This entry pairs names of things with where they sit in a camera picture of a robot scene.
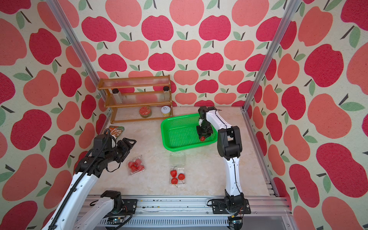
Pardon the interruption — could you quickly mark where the right aluminium frame post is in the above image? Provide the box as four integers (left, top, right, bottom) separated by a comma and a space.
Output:
242, 0, 301, 113

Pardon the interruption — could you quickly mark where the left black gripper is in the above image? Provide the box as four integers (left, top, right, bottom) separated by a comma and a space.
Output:
105, 136, 138, 163

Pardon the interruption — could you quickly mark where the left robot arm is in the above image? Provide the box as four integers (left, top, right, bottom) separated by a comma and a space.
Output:
44, 129, 137, 230

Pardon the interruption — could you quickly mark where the glass spice jar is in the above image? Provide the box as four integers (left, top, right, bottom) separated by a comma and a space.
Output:
112, 89, 123, 104
163, 86, 170, 101

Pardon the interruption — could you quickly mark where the wooden three-tier shelf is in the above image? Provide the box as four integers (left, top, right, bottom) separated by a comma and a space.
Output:
98, 75, 173, 124

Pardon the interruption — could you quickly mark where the yellow pull-tab can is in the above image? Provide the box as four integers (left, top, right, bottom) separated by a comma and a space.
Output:
161, 106, 171, 117

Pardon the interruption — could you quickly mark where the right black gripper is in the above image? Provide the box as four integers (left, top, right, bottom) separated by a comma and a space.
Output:
197, 123, 213, 138

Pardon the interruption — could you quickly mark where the left aluminium frame post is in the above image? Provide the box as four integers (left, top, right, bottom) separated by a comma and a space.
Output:
46, 0, 106, 101

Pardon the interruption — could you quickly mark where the red round tin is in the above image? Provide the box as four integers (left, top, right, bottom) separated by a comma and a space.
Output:
139, 106, 152, 118

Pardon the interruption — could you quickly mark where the green plastic basket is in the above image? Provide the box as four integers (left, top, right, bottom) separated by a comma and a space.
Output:
161, 114, 218, 152

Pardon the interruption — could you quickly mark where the left glass spice jar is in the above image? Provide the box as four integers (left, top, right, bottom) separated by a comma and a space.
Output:
112, 89, 123, 104

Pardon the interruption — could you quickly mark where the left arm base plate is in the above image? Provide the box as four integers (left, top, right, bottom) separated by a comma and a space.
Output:
113, 199, 138, 215

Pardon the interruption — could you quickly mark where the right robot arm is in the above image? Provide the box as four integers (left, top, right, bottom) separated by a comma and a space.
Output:
196, 106, 244, 209

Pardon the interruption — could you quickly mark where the aluminium frame post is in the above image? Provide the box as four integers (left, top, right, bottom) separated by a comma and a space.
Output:
242, 0, 301, 113
46, 0, 106, 101

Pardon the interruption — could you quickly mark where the clear clamshell container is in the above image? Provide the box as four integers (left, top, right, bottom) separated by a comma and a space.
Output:
169, 152, 186, 187
127, 156, 146, 175

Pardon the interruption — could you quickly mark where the strawberry five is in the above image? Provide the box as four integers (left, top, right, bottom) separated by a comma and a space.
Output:
170, 170, 177, 178

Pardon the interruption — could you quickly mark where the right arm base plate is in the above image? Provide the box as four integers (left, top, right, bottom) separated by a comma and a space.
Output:
207, 197, 252, 215

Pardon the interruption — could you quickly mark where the right glass spice jar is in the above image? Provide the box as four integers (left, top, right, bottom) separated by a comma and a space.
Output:
163, 86, 170, 101

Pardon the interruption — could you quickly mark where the aluminium front rail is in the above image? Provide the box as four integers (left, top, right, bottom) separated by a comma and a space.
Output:
48, 195, 297, 230

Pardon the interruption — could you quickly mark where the soup seasoning packet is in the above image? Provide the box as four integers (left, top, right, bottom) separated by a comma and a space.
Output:
108, 126, 125, 139

